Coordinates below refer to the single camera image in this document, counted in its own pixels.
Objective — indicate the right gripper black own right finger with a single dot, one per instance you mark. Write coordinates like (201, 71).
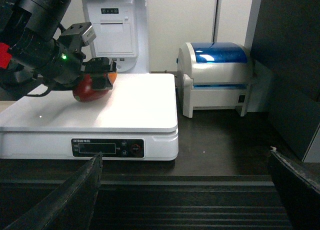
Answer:
(298, 189)

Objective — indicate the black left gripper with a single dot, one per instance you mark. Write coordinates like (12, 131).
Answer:
(64, 69)

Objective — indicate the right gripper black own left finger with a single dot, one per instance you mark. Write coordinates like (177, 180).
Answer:
(70, 206)

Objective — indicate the dark red mango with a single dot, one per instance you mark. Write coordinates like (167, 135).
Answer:
(84, 93)

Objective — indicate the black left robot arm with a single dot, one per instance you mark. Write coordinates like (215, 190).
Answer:
(31, 35)

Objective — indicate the white checkout scale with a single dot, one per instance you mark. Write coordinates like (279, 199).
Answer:
(136, 120)

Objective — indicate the black slatted checkout counter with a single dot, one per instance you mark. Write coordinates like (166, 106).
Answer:
(218, 181)

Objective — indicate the white POS terminal stand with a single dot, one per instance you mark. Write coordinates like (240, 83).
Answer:
(121, 28)

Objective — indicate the white blue label printer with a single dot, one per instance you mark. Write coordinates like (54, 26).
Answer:
(214, 76)

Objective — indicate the dark grey side cabinet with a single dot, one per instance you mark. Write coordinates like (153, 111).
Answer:
(286, 40)

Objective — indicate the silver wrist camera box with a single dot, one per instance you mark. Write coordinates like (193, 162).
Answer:
(83, 32)

